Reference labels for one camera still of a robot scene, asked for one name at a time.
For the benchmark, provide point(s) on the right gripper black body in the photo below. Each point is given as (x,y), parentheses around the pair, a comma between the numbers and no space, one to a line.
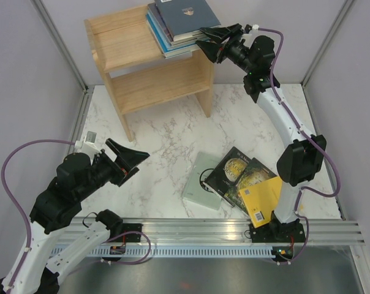
(236,51)

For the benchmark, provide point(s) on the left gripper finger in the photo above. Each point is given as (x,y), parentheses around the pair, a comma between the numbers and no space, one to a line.
(130,174)
(126,158)

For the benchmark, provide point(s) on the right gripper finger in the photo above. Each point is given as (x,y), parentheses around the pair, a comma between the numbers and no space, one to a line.
(220,34)
(213,51)

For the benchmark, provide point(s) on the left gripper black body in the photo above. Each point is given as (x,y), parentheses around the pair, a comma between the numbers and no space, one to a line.
(105,169)

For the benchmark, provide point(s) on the navy blue crest book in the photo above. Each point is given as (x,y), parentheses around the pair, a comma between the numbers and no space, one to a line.
(184,18)

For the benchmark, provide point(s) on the pale green thin file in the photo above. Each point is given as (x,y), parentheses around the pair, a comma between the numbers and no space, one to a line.
(195,191)

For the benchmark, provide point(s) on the bright blue book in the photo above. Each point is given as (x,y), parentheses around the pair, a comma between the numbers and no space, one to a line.
(169,53)

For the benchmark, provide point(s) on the dark purple galaxy book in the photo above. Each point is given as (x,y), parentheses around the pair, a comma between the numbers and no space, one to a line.
(153,9)

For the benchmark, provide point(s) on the light blue book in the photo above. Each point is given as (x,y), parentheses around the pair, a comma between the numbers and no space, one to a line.
(164,37)

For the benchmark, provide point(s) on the black book white lettering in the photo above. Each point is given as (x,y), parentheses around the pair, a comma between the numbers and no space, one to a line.
(227,172)

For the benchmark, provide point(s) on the green Alice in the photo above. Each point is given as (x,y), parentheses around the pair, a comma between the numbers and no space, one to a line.
(255,172)

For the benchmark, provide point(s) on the yellow book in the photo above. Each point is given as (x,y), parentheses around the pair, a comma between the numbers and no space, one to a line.
(261,199)

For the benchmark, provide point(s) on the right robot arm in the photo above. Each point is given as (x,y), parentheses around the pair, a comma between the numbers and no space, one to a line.
(303,155)

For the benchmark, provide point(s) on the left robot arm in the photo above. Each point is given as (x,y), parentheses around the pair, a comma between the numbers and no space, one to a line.
(77,177)

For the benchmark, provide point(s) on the wooden two-tier shelf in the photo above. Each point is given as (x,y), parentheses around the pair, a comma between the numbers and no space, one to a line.
(134,71)

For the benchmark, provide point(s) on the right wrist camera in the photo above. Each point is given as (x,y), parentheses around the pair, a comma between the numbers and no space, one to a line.
(249,30)

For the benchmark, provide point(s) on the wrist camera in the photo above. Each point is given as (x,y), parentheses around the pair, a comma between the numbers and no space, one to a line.
(87,146)
(249,30)

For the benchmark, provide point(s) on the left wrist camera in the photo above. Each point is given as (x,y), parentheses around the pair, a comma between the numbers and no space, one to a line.
(87,146)

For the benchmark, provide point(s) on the white slotted cable duct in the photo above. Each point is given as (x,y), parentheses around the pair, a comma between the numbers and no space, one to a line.
(138,251)

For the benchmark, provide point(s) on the right aluminium frame post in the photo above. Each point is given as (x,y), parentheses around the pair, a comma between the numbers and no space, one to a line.
(333,30)

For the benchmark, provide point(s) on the aluminium frame post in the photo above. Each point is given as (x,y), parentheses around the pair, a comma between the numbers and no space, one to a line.
(333,30)
(60,44)

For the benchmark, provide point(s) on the left aluminium frame post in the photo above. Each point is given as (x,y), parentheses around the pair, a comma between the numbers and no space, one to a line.
(60,44)

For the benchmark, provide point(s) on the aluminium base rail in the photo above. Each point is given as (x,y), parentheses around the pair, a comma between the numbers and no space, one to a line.
(323,232)

